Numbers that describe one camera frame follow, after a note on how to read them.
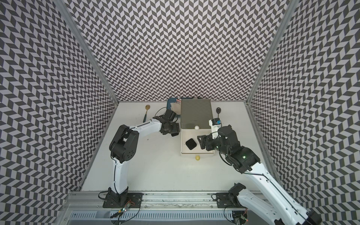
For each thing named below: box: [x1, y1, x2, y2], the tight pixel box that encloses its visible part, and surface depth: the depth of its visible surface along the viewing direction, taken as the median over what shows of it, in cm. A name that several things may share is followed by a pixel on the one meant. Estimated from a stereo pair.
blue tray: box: [166, 97, 178, 111], surface depth 122 cm
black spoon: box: [216, 106, 222, 119], surface depth 113 cm
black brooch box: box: [185, 138, 197, 150], surface depth 88 cm
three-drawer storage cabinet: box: [180, 98, 216, 156], surface depth 88 cm
